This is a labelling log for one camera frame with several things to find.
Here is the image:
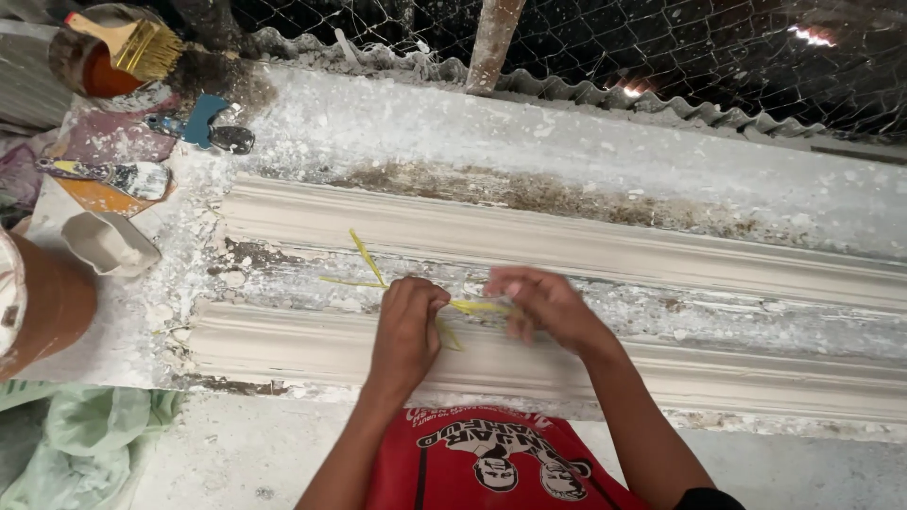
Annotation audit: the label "person's left hand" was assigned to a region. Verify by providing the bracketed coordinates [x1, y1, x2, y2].
[368, 276, 452, 391]

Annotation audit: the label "person's right hand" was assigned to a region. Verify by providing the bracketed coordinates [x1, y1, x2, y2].
[482, 266, 619, 357]

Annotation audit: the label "yellow fibre strands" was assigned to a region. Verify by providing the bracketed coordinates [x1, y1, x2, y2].
[319, 228, 518, 352]

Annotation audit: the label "white plaster cornice moulding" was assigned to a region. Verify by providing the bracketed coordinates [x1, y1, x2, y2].
[186, 301, 907, 425]
[216, 173, 907, 313]

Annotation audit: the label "plaster covered work board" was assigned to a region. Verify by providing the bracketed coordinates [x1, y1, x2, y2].
[14, 60, 907, 443]

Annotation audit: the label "person's red printed shirt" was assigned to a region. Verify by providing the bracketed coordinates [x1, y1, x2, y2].
[365, 405, 649, 510]

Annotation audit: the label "corrugated sheet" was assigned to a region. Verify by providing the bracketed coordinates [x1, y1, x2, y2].
[244, 27, 830, 139]

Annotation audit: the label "white plastic scoop cup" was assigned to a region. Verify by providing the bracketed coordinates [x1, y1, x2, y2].
[60, 210, 163, 278]

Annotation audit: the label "orange plastic sheet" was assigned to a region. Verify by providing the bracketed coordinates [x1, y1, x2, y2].
[51, 173, 174, 218]

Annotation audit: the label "green plastic bag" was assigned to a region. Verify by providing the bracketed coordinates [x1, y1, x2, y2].
[0, 381, 187, 510]

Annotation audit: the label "paint can with orange paint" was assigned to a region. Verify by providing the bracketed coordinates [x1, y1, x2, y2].
[47, 3, 174, 100]

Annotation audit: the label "wooden post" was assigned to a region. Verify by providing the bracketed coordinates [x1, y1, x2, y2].
[465, 0, 527, 96]

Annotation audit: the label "blue handled scraper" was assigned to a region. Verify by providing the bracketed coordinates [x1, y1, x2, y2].
[143, 93, 256, 156]

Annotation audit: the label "wire mesh fence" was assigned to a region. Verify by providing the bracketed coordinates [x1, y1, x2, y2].
[227, 0, 907, 143]

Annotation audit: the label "yellow handled plaster covered brush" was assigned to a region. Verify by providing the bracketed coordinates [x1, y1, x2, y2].
[35, 157, 172, 202]

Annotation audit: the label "wooden handled paint brush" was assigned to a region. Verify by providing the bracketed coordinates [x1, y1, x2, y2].
[64, 10, 185, 82]

